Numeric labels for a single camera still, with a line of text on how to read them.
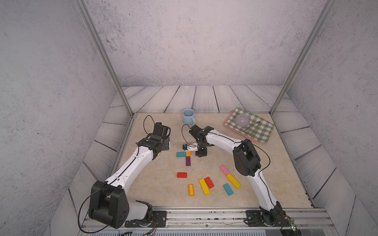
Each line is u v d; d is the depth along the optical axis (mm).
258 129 1101
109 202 401
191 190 814
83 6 701
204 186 831
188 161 936
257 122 1145
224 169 889
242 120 1111
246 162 573
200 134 750
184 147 871
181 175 885
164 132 661
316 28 772
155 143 593
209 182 848
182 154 960
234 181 847
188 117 1080
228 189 831
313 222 722
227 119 1168
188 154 956
